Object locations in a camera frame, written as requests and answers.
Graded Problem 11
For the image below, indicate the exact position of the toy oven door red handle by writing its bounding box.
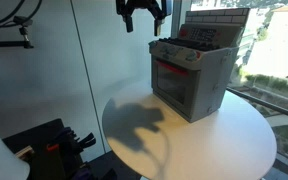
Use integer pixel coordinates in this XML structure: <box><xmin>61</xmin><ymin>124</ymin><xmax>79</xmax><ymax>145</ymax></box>
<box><xmin>151</xmin><ymin>58</ymin><xmax>199</xmax><ymax>118</ymax></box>

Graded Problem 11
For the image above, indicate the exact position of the orange tool handle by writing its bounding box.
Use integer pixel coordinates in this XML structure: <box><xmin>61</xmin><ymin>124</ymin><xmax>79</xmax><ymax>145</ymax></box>
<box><xmin>46</xmin><ymin>143</ymin><xmax>61</xmax><ymax>153</ymax></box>

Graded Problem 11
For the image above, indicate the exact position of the white rounded plastic object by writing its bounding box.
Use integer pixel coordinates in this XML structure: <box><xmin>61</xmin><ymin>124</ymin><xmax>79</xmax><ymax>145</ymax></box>
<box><xmin>0</xmin><ymin>116</ymin><xmax>31</xmax><ymax>180</ymax></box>

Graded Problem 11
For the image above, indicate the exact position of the beige flat item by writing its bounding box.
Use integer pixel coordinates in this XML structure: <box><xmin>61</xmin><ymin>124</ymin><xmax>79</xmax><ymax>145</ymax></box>
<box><xmin>14</xmin><ymin>145</ymin><xmax>36</xmax><ymax>160</ymax></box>

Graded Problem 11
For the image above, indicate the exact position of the black overhead robot cable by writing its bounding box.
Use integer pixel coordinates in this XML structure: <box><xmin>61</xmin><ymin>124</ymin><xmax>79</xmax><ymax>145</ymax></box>
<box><xmin>0</xmin><ymin>0</ymin><xmax>44</xmax><ymax>28</ymax></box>

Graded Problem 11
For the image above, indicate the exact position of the small black camera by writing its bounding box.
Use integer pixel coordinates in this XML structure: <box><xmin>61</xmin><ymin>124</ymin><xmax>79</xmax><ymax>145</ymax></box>
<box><xmin>12</xmin><ymin>15</ymin><xmax>34</xmax><ymax>28</ymax></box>

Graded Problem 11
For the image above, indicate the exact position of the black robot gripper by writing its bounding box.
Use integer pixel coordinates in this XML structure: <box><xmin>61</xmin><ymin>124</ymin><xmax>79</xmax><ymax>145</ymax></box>
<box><xmin>115</xmin><ymin>0</ymin><xmax>168</xmax><ymax>37</ymax></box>

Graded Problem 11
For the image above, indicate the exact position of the gray-blue toy stove knob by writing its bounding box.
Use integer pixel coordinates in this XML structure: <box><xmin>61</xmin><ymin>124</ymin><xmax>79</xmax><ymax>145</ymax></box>
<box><xmin>161</xmin><ymin>45</ymin><xmax>173</xmax><ymax>55</ymax></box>

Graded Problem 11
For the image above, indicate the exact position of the gray-blue knob with red ring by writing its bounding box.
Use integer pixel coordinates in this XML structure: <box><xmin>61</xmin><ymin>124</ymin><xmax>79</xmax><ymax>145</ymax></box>
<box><xmin>187</xmin><ymin>50</ymin><xmax>202</xmax><ymax>62</ymax></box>

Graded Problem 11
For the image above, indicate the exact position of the dark window railing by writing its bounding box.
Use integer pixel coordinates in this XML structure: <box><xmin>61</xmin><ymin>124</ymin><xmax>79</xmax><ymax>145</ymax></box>
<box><xmin>226</xmin><ymin>86</ymin><xmax>288</xmax><ymax>123</ymax></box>

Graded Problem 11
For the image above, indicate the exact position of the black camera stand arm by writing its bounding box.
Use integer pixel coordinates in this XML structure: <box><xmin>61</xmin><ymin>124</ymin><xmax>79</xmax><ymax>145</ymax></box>
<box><xmin>0</xmin><ymin>25</ymin><xmax>35</xmax><ymax>50</ymax></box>

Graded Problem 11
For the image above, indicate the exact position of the black storage cart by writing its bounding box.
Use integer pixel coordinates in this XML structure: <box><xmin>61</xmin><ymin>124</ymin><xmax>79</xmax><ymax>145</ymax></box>
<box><xmin>2</xmin><ymin>118</ymin><xmax>118</xmax><ymax>180</ymax></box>

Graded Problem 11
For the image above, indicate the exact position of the gray toy stove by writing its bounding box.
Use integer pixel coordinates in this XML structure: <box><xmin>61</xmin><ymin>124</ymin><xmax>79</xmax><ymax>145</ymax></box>
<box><xmin>148</xmin><ymin>7</ymin><xmax>251</xmax><ymax>124</ymax></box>

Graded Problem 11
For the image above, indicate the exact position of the black clamp tool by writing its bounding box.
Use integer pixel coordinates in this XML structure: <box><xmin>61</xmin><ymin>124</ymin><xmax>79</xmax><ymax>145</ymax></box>
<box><xmin>78</xmin><ymin>132</ymin><xmax>97</xmax><ymax>148</ymax></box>

